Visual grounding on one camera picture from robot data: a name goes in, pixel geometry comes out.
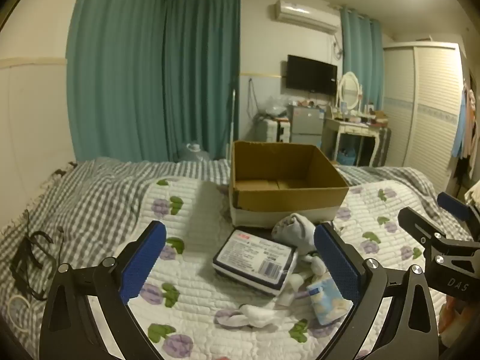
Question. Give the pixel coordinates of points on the wide teal curtain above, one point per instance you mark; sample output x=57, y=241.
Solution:
x=112, y=82

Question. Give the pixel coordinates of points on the white air conditioner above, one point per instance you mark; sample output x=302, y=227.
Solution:
x=303, y=15

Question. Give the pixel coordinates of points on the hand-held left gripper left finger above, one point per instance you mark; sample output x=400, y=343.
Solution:
x=144, y=258

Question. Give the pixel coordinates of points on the narrow teal curtain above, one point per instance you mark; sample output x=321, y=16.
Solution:
x=362, y=63

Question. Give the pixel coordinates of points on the white socks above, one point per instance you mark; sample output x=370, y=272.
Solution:
x=309, y=266

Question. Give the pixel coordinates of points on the white slatted wardrobe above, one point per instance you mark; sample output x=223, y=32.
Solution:
x=423, y=112

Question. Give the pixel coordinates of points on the small grey fridge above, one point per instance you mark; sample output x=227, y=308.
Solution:
x=305, y=123

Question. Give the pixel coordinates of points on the thin white pole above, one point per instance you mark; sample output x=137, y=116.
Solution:
x=232, y=127

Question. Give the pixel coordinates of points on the orange patterned cloth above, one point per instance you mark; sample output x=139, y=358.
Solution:
x=450, y=322

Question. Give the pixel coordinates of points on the white floral quilt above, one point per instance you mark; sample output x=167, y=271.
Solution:
x=198, y=300

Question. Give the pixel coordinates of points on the hanging clothes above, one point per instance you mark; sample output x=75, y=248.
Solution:
x=463, y=127

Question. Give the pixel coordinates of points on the small pale tissue packet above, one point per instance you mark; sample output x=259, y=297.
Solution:
x=328, y=303

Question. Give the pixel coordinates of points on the dark blue tissue pack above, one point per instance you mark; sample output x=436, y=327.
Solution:
x=251, y=262

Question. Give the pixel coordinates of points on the clear water jug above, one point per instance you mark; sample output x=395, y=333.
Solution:
x=195, y=153

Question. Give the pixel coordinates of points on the white dressing table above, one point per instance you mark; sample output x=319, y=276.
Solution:
x=352, y=127

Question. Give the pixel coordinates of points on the white knotted sock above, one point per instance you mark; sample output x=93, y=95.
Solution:
x=255, y=315

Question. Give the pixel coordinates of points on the white suitcase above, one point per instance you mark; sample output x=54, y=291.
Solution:
x=273, y=131

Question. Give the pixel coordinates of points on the black wall television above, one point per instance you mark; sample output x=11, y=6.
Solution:
x=311, y=75

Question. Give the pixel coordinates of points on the clear plastic bag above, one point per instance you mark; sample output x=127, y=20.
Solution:
x=275, y=107

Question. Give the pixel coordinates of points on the white oval mirror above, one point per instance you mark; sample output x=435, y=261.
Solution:
x=349, y=90

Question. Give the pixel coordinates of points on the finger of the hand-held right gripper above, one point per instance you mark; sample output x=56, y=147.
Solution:
x=418, y=223
x=453, y=204

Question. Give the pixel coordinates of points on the brown cardboard box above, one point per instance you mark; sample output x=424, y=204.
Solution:
x=285, y=172

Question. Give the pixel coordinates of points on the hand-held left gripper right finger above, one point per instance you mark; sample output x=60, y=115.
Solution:
x=337, y=258

